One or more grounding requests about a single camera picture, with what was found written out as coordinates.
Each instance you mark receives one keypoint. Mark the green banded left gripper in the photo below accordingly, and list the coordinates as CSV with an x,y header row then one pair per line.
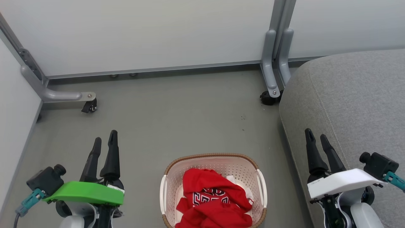
x,y
88,192

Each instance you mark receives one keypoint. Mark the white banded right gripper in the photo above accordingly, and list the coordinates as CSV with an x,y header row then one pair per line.
x,y
343,182

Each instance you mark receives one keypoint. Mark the red jersey with black lettering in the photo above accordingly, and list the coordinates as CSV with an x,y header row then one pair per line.
x,y
205,186

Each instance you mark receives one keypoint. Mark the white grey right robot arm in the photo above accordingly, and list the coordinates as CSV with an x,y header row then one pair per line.
x,y
367,217

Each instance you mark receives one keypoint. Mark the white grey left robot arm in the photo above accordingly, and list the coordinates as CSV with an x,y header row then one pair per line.
x,y
76,217

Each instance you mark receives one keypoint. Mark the grey fabric sofa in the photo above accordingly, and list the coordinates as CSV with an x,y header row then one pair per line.
x,y
357,104

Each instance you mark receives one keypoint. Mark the white garment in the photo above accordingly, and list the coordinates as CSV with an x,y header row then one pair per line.
x,y
244,187

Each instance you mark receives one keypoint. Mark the black caster wheel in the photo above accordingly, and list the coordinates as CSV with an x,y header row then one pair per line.
x,y
268,98
90,107

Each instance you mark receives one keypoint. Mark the long curved grey partition foot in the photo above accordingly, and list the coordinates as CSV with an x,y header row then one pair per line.
x,y
60,95

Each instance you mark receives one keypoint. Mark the plain grey partition foot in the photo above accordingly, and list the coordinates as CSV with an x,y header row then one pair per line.
x,y
284,57

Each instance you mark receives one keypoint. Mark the grey partition foot with screw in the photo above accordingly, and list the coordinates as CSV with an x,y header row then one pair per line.
x,y
269,63

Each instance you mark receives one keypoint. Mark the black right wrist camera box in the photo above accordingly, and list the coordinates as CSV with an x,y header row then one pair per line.
x,y
379,165

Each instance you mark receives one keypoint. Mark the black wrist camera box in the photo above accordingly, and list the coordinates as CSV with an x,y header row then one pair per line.
x,y
379,165
47,180

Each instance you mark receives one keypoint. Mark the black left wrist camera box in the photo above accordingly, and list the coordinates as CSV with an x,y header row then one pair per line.
x,y
47,180

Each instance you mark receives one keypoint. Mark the grey partition base rail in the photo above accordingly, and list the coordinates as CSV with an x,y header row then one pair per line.
x,y
158,69

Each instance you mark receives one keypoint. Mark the grey partition post with bracket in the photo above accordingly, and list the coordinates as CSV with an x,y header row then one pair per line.
x,y
22,53

